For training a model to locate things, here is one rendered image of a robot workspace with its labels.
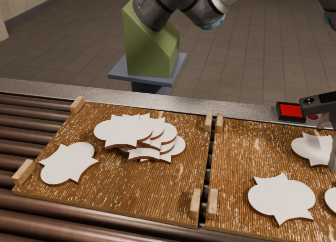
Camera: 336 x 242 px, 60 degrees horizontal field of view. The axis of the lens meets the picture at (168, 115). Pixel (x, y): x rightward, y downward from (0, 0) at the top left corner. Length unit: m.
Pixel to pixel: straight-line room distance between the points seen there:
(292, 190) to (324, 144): 0.19
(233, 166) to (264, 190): 0.09
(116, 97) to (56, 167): 0.35
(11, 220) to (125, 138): 0.29
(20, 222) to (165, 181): 0.31
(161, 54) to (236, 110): 0.37
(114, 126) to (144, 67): 0.46
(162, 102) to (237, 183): 0.38
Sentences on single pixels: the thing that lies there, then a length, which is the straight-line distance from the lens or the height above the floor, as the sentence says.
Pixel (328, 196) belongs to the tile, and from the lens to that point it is 0.72.
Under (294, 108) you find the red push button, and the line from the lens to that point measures 0.96.
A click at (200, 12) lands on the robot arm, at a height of 1.10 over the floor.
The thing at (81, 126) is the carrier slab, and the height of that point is 0.94.
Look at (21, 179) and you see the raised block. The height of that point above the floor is 0.95.
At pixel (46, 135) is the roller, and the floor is 0.92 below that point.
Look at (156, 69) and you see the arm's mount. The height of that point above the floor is 0.90.
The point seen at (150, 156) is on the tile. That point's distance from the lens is 0.70.
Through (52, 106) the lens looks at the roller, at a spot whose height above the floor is 0.91.
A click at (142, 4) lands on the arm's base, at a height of 1.13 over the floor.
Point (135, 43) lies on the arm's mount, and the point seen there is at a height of 1.01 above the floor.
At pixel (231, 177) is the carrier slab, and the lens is 0.69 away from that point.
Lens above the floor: 1.45
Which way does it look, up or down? 38 degrees down
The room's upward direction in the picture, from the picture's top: straight up
